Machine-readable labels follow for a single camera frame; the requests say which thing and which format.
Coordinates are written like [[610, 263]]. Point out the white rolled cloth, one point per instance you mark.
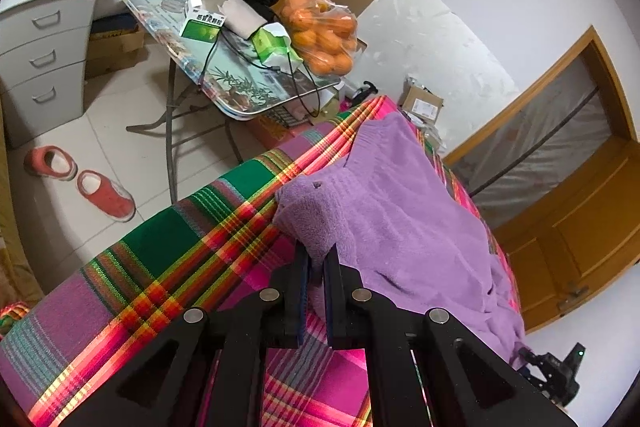
[[245, 19]]

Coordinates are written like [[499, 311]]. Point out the green tissue pack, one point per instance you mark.
[[275, 47]]

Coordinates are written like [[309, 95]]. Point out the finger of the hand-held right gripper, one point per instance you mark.
[[535, 362]]

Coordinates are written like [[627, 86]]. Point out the wooden door frame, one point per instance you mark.
[[550, 67]]

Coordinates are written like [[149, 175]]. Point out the purple sweater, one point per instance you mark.
[[400, 217]]

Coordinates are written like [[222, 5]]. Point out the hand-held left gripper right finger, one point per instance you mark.
[[332, 307]]

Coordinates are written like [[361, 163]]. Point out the pink green plaid blanket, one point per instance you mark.
[[175, 247]]

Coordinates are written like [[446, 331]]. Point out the bag of oranges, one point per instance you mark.
[[320, 37]]

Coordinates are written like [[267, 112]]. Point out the green medicine box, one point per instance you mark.
[[202, 27]]

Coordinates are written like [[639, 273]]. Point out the grey plastic door curtain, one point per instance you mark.
[[540, 137]]

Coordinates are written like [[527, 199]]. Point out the brown cardboard box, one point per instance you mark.
[[422, 102]]

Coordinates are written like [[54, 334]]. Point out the red slipper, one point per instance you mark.
[[107, 197], [50, 163]]

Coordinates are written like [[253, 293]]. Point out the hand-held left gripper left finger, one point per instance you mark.
[[300, 307]]

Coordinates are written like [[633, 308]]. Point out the cardboard boxes under table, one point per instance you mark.
[[112, 47]]

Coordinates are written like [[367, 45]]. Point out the folding table with printed top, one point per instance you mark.
[[235, 82]]

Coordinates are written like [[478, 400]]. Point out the wooden door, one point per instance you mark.
[[575, 237]]

